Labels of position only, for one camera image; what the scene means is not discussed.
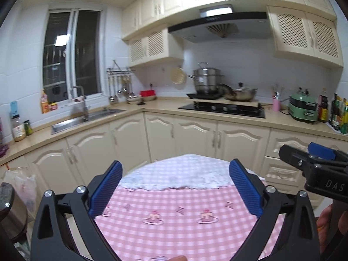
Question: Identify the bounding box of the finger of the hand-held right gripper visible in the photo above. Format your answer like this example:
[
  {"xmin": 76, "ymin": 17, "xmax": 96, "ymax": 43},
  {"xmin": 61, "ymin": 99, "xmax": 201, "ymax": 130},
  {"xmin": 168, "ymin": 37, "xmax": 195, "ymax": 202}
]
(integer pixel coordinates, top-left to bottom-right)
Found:
[
  {"xmin": 279, "ymin": 145, "xmax": 321, "ymax": 173},
  {"xmin": 307, "ymin": 142, "xmax": 348, "ymax": 166}
]

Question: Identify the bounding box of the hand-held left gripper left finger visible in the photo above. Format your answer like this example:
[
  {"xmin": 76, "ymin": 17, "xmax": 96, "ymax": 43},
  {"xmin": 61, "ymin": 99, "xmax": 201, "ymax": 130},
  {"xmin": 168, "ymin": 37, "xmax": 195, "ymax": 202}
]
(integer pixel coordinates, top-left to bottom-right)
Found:
[{"xmin": 30, "ymin": 160, "xmax": 123, "ymax": 261}]

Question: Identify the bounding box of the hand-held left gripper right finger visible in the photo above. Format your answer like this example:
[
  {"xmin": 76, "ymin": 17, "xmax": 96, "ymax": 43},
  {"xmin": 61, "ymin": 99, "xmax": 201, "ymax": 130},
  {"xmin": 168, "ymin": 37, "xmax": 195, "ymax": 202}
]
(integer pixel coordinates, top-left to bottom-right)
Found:
[{"xmin": 229, "ymin": 158, "xmax": 321, "ymax": 261}]

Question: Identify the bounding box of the person's right hand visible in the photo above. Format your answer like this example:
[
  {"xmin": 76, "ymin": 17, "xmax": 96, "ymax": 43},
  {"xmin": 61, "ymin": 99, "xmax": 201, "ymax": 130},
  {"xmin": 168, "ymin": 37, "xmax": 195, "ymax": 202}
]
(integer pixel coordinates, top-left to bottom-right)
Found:
[{"xmin": 316, "ymin": 203, "xmax": 336, "ymax": 251}]

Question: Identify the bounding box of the cluster of dark condiment bottles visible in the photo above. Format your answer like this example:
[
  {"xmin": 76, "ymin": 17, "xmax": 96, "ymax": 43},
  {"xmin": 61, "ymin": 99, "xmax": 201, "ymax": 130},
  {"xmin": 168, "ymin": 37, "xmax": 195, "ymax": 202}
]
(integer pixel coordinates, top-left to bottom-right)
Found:
[{"xmin": 328, "ymin": 94, "xmax": 348, "ymax": 135}]

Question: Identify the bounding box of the green electric cooker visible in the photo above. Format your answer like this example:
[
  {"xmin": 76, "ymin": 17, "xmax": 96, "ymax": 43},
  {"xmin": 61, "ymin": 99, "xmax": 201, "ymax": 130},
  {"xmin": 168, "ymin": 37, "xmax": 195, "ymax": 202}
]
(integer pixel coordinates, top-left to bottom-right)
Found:
[{"xmin": 288, "ymin": 87, "xmax": 318, "ymax": 123}]

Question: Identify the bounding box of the row of cream lower cabinets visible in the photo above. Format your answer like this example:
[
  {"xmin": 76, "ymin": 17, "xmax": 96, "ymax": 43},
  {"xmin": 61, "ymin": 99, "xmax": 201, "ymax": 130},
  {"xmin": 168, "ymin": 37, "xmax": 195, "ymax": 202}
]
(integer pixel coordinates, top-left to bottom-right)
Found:
[{"xmin": 0, "ymin": 111, "xmax": 348, "ymax": 212}]

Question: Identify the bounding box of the bundle of chopsticks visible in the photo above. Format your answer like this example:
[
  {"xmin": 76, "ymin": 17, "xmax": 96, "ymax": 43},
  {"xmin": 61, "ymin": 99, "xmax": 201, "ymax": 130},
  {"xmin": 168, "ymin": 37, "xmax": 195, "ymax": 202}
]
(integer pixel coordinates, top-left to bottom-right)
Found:
[{"xmin": 270, "ymin": 85, "xmax": 284, "ymax": 101}]

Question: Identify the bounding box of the stainless steel sink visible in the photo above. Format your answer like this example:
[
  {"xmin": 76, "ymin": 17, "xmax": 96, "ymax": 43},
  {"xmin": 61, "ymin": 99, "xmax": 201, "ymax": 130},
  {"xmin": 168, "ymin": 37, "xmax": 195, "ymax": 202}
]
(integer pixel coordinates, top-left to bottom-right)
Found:
[{"xmin": 51, "ymin": 108, "xmax": 127, "ymax": 135}]

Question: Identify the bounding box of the steel wok with lid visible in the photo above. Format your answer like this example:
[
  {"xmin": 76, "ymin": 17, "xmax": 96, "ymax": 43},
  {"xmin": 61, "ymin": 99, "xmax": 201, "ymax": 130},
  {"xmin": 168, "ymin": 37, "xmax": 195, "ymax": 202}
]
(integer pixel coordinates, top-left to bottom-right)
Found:
[{"xmin": 219, "ymin": 82, "xmax": 258, "ymax": 102}]

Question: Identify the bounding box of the black gas stove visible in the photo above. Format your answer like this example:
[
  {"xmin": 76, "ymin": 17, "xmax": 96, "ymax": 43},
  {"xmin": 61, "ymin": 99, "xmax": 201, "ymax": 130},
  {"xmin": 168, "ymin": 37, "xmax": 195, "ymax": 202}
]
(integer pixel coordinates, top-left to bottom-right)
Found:
[{"xmin": 178, "ymin": 102, "xmax": 265, "ymax": 119}]

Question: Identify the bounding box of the steel kitchen faucet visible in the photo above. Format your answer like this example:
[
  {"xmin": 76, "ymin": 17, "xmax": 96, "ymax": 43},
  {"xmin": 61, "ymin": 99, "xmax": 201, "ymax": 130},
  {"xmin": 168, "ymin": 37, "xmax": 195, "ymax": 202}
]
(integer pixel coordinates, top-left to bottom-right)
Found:
[{"xmin": 70, "ymin": 85, "xmax": 90, "ymax": 121}]

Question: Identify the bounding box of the white plastic bag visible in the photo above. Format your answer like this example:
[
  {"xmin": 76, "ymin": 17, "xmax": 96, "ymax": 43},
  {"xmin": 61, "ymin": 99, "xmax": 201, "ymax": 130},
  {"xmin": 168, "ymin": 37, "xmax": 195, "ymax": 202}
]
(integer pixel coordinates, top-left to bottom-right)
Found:
[{"xmin": 5, "ymin": 166, "xmax": 37, "ymax": 212}]

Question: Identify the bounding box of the round table, pink tablecloth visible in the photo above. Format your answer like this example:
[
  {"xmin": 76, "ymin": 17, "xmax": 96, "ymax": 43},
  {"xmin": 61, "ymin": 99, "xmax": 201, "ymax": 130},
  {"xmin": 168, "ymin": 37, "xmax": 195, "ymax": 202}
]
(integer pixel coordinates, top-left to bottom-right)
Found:
[{"xmin": 94, "ymin": 154, "xmax": 286, "ymax": 261}]

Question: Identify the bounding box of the row of hanging metal utensils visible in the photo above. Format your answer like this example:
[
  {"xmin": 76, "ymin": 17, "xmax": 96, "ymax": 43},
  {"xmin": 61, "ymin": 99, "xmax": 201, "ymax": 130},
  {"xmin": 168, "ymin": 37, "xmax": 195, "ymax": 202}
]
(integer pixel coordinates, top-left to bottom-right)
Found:
[{"xmin": 108, "ymin": 73, "xmax": 136, "ymax": 105}]

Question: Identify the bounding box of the beige kitchen countertop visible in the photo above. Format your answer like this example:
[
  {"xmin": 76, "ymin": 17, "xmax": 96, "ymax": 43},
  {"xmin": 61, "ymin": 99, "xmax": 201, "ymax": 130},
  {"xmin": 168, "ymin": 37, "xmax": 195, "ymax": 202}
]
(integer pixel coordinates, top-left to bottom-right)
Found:
[{"xmin": 0, "ymin": 98, "xmax": 348, "ymax": 166}]

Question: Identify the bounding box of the silver rice cooker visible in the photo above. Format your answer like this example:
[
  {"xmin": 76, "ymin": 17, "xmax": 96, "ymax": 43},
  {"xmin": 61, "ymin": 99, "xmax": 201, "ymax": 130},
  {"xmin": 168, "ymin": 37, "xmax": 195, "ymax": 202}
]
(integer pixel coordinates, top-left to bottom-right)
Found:
[{"xmin": 0, "ymin": 182, "xmax": 29, "ymax": 244}]

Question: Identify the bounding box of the black induction cooker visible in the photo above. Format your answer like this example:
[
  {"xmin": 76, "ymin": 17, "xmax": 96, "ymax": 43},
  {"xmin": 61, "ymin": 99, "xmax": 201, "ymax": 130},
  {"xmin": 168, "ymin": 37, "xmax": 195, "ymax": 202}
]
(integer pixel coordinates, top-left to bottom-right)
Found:
[{"xmin": 186, "ymin": 92, "xmax": 223, "ymax": 100}]

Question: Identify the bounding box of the red bowl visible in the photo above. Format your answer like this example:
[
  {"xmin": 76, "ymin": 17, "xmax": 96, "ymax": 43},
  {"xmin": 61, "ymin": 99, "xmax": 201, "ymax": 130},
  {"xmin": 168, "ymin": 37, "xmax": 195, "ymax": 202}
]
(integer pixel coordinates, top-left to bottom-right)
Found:
[{"xmin": 140, "ymin": 89, "xmax": 157, "ymax": 102}]

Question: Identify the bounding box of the orange dish soap bottle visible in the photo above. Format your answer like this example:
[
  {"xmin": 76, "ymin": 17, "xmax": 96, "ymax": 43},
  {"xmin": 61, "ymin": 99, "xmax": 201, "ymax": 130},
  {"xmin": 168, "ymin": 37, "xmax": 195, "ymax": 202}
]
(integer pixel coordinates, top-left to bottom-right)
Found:
[{"xmin": 41, "ymin": 89, "xmax": 49, "ymax": 114}]

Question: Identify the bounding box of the white-label glass jar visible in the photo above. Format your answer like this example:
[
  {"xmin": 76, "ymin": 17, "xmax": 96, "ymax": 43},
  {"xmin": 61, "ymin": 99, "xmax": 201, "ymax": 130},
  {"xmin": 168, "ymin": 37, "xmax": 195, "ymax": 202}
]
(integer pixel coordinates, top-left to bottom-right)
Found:
[{"xmin": 11, "ymin": 114, "xmax": 27, "ymax": 142}]

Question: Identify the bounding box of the stainless steamer pot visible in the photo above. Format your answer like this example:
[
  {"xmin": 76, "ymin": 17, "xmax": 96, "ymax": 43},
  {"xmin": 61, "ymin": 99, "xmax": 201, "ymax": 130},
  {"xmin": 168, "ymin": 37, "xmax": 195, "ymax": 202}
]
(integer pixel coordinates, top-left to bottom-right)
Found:
[{"xmin": 188, "ymin": 62, "xmax": 225, "ymax": 94}]

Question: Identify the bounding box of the yellow round strainer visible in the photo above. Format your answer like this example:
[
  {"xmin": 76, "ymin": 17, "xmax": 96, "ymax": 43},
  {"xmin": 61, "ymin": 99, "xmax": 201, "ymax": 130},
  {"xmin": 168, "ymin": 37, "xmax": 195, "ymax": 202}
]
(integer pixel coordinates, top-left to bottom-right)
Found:
[{"xmin": 170, "ymin": 66, "xmax": 187, "ymax": 85}]

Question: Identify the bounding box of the black range hood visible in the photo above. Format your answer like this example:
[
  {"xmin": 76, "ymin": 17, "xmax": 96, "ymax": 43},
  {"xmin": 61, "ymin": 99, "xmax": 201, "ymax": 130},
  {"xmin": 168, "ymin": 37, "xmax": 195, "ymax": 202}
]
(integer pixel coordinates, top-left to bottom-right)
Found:
[{"xmin": 168, "ymin": 4, "xmax": 272, "ymax": 43}]

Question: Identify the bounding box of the red wire utensil holder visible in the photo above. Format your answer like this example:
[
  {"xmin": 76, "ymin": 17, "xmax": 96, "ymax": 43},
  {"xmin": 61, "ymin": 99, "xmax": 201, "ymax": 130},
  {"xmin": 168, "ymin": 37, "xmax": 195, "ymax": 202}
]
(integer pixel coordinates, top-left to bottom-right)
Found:
[{"xmin": 0, "ymin": 117, "xmax": 10, "ymax": 158}]

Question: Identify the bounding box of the metal wall utensil rack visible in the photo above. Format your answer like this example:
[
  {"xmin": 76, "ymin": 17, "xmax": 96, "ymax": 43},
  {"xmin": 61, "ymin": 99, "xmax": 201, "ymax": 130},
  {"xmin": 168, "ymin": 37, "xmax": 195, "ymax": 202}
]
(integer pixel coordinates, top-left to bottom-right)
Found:
[{"xmin": 107, "ymin": 59, "xmax": 136, "ymax": 74}]

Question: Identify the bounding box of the cream lattice-door wall cabinet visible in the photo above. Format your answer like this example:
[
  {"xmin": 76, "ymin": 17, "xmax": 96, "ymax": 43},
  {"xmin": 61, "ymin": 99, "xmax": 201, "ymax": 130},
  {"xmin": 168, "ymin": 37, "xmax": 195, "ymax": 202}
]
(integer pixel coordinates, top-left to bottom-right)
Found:
[
  {"xmin": 128, "ymin": 27, "xmax": 184, "ymax": 67},
  {"xmin": 267, "ymin": 5, "xmax": 344, "ymax": 68}
]

